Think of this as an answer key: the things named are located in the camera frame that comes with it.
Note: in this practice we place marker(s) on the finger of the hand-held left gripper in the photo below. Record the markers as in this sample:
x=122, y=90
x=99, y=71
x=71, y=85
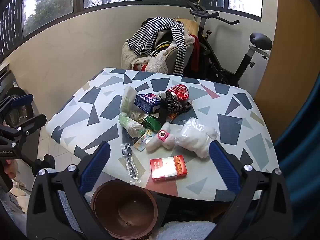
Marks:
x=30, y=124
x=15, y=101

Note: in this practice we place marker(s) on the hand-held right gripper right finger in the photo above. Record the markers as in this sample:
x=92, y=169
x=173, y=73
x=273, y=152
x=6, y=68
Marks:
x=225, y=165

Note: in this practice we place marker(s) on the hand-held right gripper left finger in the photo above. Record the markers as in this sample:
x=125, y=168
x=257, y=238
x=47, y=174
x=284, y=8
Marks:
x=96, y=165

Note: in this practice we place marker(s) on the plastic spoon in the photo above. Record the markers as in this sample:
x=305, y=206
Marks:
x=130, y=160

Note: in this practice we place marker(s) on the clear bag of white tissue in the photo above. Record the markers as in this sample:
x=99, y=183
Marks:
x=195, y=137

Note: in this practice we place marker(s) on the brown round bin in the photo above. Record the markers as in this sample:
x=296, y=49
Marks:
x=117, y=200

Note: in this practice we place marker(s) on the yellow card blister package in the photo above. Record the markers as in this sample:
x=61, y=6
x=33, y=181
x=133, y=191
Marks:
x=143, y=140

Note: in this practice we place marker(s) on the red cigarette pack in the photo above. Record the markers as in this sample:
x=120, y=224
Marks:
x=166, y=167

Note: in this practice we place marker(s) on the white plush with pink charm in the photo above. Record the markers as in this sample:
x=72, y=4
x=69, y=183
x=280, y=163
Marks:
x=155, y=143

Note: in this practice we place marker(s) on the clear wrapper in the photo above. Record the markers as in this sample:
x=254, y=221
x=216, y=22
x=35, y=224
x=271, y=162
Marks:
x=137, y=116

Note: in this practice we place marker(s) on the green snack packet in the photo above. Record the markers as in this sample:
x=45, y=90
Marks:
x=152, y=123

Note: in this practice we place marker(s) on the orange red wrapper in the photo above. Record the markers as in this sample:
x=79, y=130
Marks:
x=173, y=115

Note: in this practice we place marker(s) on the white and green plastic bag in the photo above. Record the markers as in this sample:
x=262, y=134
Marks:
x=127, y=97

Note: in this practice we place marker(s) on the black dotted cloth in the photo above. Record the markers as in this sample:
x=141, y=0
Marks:
x=176, y=105

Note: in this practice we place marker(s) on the blue cardboard box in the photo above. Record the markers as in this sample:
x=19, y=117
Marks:
x=145, y=102

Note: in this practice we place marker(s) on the black plastic holder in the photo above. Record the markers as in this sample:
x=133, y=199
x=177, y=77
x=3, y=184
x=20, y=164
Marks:
x=163, y=112

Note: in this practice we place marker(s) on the red foil bag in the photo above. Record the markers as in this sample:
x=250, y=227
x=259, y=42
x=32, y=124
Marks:
x=178, y=91

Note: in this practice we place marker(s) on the person's left hand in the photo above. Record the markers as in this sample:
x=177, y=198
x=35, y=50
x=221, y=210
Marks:
x=10, y=170

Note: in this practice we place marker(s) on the grey washing machine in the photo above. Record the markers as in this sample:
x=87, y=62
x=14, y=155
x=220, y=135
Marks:
x=5, y=80

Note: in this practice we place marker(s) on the geometric patterned table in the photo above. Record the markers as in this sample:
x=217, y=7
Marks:
x=82, y=120

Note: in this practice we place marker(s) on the cream cloth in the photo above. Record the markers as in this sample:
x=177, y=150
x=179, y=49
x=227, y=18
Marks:
x=21, y=200

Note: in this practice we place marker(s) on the black exercise bike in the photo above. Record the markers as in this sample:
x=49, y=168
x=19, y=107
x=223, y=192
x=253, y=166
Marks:
x=217, y=67

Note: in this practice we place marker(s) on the red cloth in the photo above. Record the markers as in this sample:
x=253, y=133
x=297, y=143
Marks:
x=195, y=55

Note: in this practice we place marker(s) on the cream fleece jacket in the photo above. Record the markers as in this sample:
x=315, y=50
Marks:
x=157, y=62

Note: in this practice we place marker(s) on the wooden partition panel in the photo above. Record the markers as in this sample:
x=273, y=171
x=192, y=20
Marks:
x=287, y=55

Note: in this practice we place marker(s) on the black garment with yellow stripes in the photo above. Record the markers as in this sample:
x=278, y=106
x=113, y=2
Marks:
x=161, y=42

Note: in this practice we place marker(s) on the black white striped shirt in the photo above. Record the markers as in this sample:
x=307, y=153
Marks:
x=147, y=35

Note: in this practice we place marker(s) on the yellow wooden chair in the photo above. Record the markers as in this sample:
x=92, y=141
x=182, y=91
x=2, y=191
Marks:
x=190, y=25

